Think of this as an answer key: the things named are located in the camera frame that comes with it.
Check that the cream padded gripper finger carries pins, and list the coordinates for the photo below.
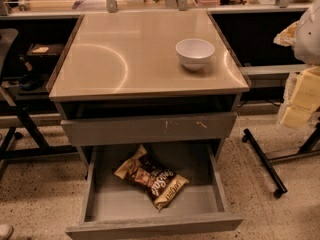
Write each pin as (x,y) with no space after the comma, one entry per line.
(301,97)

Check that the brown chip bag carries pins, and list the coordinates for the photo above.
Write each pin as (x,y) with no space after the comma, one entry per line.
(159,182)

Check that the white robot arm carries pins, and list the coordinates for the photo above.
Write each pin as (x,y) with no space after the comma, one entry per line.
(307,36)

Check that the grey top drawer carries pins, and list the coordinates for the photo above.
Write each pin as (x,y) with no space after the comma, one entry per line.
(147,129)

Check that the grey drawer cabinet with counter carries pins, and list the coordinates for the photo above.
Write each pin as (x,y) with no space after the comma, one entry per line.
(125,65)

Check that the open grey middle drawer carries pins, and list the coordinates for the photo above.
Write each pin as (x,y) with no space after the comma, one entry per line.
(116,210)

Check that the black wheeled stand base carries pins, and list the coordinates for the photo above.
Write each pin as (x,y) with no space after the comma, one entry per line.
(308,148)

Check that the white ceramic bowl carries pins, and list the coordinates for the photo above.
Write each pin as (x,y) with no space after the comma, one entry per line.
(194,54)

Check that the dark box on shelf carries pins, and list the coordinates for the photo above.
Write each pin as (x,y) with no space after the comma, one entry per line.
(40,50)

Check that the long background workbench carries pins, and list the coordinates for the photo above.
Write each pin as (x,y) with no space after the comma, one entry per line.
(160,4)

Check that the white shoe tip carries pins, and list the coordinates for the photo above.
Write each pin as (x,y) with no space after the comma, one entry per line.
(6,231)

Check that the black chair frame left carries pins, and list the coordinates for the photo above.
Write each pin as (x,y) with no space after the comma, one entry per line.
(8,36)

